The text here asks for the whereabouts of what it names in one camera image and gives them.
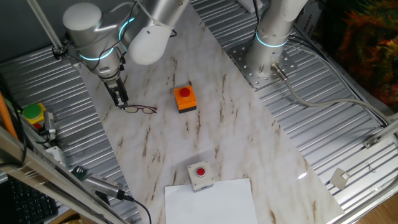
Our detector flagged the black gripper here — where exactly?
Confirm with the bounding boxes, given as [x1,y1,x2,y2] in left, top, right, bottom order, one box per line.
[102,76,129,110]

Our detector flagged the red-framed glasses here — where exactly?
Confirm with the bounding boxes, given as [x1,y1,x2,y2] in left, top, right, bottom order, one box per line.
[123,105,158,115]

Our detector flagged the orange box red mushroom button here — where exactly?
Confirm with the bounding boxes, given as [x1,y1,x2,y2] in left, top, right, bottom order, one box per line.
[173,84,198,114]

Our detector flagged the light grey box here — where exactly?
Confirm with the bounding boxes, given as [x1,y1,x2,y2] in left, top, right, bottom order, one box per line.
[45,145,68,167]

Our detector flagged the yellow button box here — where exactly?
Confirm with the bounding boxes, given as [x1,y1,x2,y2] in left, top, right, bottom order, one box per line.
[22,102,47,125]

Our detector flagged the aluminium pole with base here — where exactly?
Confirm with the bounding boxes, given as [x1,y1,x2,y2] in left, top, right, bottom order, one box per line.
[26,0,69,60]

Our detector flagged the orange pole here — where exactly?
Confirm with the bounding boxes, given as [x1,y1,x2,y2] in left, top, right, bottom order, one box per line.
[0,91,18,139]

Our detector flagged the marble pattern table mat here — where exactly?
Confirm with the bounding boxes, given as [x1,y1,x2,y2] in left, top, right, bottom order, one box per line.
[76,0,345,224]

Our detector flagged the white paper sheet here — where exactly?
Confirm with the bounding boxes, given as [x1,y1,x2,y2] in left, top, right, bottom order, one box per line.
[164,177,259,224]

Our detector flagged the black keyboard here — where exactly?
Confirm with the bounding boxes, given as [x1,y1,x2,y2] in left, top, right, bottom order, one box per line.
[0,175,59,224]

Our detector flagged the white printed carton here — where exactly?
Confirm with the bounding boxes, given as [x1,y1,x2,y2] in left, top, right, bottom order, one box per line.
[294,0,324,44]

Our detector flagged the colourful patterned cloth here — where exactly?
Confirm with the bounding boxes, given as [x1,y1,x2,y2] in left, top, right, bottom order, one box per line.
[313,0,398,113]

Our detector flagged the small silver camera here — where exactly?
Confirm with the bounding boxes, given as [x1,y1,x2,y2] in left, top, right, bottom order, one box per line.
[42,110,57,141]

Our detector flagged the silver finned camera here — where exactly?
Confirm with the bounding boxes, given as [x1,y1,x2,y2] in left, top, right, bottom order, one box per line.
[82,173,127,202]

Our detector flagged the aluminium frame profile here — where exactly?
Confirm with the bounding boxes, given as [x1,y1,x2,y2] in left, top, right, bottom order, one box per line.
[0,124,125,224]

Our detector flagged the black camera cable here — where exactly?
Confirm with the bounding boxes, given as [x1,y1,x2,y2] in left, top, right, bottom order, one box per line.
[123,194,153,224]

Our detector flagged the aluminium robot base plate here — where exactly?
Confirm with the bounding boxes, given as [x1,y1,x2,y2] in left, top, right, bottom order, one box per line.
[226,40,298,90]

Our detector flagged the grey cable metal connector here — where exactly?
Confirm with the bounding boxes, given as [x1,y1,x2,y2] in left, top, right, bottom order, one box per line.
[269,62,394,125]

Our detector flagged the robot base cable bundle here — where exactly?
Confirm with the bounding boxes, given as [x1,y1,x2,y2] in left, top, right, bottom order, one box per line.
[285,34,392,125]

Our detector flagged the small metal bracket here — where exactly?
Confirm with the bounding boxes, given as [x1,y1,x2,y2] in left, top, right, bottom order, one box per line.
[363,136,381,149]

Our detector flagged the aluminium rail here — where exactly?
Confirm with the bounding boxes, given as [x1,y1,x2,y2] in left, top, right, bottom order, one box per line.
[373,113,398,141]

